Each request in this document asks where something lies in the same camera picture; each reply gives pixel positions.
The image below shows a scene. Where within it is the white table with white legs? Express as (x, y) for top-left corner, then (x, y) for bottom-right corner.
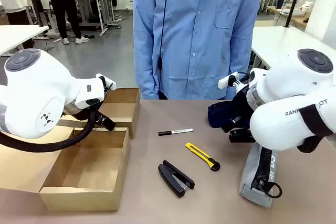
(0, 25), (50, 57)

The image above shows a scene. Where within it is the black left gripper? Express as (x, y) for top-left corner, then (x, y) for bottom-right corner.
(95, 110), (117, 132)

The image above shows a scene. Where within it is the person in blue shirt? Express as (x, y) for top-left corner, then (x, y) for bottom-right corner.
(133, 0), (261, 101)

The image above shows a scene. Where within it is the person's left forearm blue sleeve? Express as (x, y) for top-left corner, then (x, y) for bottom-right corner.
(227, 42), (257, 100)

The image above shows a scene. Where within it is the yellow utility knife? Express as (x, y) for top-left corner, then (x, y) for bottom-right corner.
(185, 142), (221, 172)

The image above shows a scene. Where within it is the grey zippered pencil case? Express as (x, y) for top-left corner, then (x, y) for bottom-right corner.
(238, 143), (284, 209)

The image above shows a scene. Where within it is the cardboard box with lid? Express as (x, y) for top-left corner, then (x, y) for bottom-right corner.
(59, 87), (141, 140)

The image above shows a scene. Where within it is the person's right forearm blue sleeve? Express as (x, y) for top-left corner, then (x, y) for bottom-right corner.
(133, 37), (158, 99)

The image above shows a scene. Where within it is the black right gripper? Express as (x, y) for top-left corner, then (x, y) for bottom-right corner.
(220, 93), (254, 134)

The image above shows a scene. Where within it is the black cable sleeve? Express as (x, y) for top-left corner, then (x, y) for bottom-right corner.
(297, 104), (334, 154)
(0, 87), (111, 153)

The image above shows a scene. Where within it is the black stapler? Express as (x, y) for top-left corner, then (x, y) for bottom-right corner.
(157, 159), (196, 199)
(228, 129), (257, 144)

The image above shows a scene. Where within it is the black and white marker pen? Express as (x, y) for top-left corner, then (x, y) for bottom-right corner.
(157, 127), (194, 137)

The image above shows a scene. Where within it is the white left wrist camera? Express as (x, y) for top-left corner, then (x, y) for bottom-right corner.
(95, 73), (117, 90)

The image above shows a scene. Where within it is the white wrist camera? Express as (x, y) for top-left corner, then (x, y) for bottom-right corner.
(217, 71), (240, 89)
(95, 73), (117, 90)

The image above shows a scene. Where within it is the large white table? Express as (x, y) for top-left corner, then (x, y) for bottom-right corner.
(250, 26), (336, 70)

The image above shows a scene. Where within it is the light wooden table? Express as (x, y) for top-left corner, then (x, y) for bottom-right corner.
(266, 5), (308, 28)

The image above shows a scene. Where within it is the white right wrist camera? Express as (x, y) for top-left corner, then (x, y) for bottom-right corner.
(217, 71), (240, 89)

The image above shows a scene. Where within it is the navy blue pencil case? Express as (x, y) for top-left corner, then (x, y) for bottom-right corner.
(207, 100), (238, 130)

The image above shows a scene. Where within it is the large open cardboard box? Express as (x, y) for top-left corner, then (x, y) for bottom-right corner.
(0, 119), (131, 212)

